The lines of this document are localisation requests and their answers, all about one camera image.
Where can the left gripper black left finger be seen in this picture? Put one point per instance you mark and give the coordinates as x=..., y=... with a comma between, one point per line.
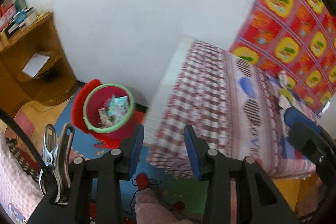
x=116, y=165

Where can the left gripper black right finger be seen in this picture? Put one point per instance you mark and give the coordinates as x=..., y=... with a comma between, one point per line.
x=210, y=165

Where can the teal snack wrapper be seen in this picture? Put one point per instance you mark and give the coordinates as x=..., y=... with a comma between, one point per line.
x=117, y=108

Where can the colourful foam floor mat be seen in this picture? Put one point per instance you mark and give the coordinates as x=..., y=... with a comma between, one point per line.
x=83, y=192

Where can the red bin with green rim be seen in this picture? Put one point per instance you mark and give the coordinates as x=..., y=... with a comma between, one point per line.
x=94, y=109

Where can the checkered red bed sheet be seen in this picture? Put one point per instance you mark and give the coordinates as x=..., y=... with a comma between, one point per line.
x=230, y=103

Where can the metal spring clip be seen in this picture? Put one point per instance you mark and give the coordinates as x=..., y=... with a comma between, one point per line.
x=56, y=155

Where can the wooden bedside cabinet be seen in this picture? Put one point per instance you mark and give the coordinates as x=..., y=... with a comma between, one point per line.
x=54, y=83

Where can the white paper sheet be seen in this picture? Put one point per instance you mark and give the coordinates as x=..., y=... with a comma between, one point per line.
x=35, y=64

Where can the red floral wall covering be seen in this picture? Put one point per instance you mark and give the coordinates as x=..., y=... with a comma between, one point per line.
x=295, y=36

